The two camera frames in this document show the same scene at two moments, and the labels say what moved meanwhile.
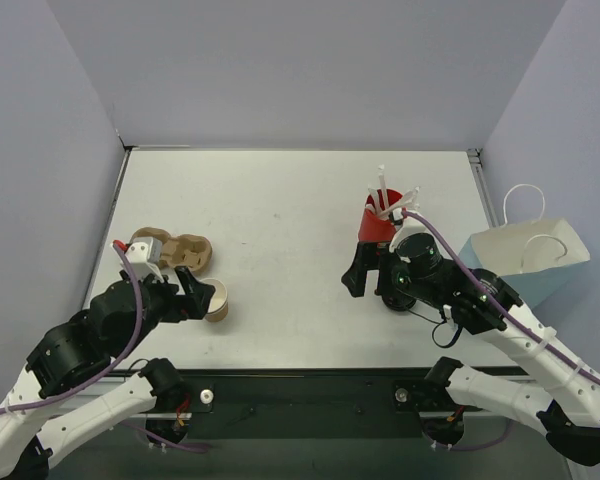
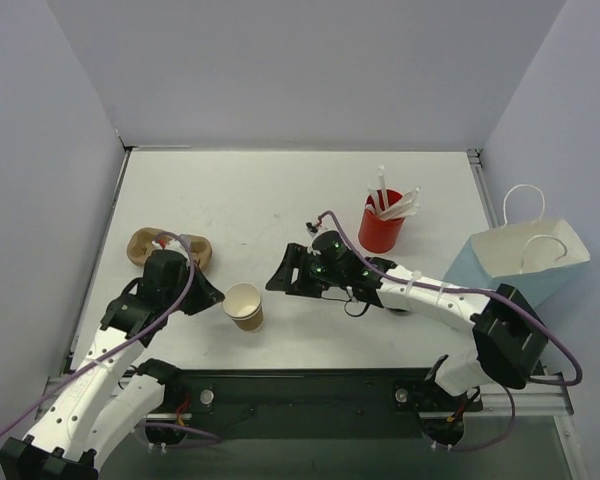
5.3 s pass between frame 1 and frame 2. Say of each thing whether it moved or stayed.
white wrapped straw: stayed
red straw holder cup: stayed
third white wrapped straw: stayed
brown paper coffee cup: moved
